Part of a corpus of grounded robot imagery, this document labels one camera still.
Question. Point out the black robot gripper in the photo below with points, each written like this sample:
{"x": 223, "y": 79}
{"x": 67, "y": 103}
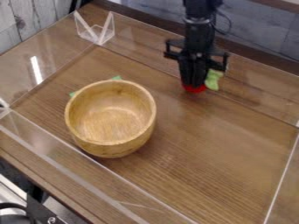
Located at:
{"x": 214, "y": 58}

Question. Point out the red plush fruit green stem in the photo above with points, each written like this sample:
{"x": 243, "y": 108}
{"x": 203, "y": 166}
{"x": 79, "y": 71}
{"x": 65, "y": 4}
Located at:
{"x": 211, "y": 82}

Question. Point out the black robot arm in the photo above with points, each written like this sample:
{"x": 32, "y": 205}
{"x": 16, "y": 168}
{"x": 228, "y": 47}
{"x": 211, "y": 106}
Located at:
{"x": 199, "y": 26}

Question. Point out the green mat under bowl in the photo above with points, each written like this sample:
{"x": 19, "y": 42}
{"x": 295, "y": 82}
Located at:
{"x": 113, "y": 78}

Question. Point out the light wooden bowl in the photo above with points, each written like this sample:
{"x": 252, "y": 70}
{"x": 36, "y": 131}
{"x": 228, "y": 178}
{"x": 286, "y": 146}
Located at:
{"x": 109, "y": 116}

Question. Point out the clear acrylic tray enclosure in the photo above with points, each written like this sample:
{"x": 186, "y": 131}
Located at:
{"x": 220, "y": 162}

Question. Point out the black metal bracket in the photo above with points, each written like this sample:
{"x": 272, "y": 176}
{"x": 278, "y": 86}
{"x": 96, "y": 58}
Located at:
{"x": 41, "y": 214}

